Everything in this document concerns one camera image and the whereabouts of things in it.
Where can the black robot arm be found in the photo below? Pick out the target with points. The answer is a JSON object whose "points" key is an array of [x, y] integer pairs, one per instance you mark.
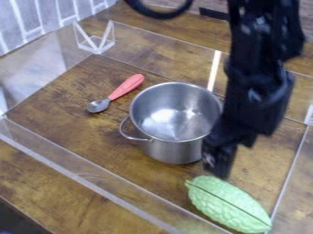
{"points": [[267, 38]]}

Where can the black strip on table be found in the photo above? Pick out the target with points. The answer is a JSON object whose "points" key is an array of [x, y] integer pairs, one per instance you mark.
{"points": [[215, 14]]}

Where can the silver metal pot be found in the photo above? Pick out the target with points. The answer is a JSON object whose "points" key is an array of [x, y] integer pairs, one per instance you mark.
{"points": [[172, 117]]}

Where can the red-handled metal spoon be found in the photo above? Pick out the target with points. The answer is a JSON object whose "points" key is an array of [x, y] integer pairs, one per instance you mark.
{"points": [[128, 86]]}

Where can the green bumpy gourd toy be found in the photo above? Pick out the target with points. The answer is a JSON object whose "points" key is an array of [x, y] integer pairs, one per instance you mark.
{"points": [[228, 204]]}

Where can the clear acrylic corner bracket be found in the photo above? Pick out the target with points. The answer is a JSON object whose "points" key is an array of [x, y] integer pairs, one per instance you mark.
{"points": [[96, 44]]}

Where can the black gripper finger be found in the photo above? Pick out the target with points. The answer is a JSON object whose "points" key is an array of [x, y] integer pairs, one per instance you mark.
{"points": [[249, 140], [219, 159]]}

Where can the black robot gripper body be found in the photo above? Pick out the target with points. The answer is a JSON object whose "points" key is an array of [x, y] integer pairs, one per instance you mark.
{"points": [[256, 103]]}

